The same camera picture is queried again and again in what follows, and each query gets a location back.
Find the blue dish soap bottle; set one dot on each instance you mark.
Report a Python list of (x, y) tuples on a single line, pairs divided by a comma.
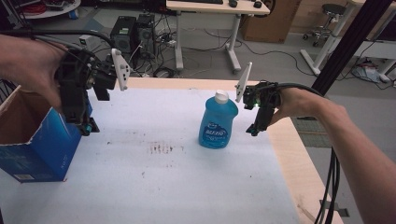
[(216, 121)]

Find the black computer tower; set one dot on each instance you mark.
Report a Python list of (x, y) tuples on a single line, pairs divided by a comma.
[(123, 34)]

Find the white foam mat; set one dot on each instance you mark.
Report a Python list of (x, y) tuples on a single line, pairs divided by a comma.
[(162, 180)]

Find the round white table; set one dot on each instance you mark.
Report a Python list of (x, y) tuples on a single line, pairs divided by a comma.
[(56, 11)]

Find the white power strip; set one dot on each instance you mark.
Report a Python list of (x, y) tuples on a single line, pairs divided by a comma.
[(168, 43)]

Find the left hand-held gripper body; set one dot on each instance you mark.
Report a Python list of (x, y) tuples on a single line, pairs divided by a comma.
[(74, 81)]

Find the small white box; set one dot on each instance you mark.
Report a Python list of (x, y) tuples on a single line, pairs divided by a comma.
[(87, 41)]

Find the black rolling stool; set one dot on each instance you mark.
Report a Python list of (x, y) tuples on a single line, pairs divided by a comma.
[(330, 15)]

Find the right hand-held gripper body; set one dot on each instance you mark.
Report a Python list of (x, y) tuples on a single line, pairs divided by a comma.
[(264, 96)]

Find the metal floor bracket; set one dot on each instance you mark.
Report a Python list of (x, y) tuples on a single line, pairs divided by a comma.
[(337, 211)]

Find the person's right hand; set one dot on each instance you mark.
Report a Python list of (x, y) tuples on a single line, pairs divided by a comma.
[(299, 102)]

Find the crumpled blue plastic bag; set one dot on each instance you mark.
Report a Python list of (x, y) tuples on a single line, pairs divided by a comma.
[(367, 73)]

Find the black keyboard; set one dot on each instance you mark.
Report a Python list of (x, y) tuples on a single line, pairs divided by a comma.
[(202, 1)]

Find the brown cardboard box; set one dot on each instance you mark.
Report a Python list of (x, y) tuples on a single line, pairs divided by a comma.
[(271, 21)]

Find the person's left hand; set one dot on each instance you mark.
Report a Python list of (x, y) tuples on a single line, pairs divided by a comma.
[(34, 65)]

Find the black computer mouse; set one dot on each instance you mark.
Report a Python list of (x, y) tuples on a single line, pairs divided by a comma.
[(233, 3), (257, 4)]

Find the grey computer tower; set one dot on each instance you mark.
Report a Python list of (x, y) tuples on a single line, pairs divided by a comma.
[(145, 34)]

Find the blue cardboard box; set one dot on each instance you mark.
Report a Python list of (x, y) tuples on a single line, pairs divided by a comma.
[(46, 146)]

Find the black metal frame post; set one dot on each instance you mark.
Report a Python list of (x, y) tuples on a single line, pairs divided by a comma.
[(351, 40)]

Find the white-legged desk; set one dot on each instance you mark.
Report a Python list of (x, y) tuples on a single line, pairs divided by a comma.
[(327, 43)]

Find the white desk with wooden top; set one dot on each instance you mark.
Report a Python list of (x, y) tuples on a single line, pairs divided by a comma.
[(214, 7)]

